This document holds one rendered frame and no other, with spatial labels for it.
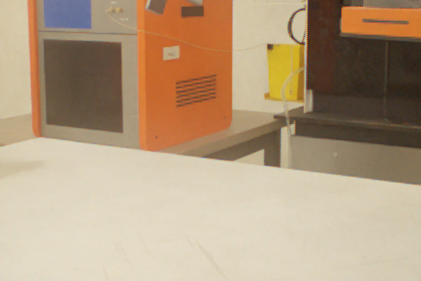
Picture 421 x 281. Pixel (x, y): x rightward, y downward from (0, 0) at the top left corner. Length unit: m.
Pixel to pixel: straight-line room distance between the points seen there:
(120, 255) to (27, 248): 0.08
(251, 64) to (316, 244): 3.03
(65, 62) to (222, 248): 1.41
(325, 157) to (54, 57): 0.80
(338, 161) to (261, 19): 1.52
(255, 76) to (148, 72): 1.84
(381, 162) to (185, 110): 0.56
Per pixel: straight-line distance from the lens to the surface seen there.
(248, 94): 3.66
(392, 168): 2.15
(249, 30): 3.63
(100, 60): 1.91
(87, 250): 0.61
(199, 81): 2.03
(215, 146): 2.01
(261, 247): 0.61
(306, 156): 2.23
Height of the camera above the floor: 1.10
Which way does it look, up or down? 10 degrees down
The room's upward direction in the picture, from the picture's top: straight up
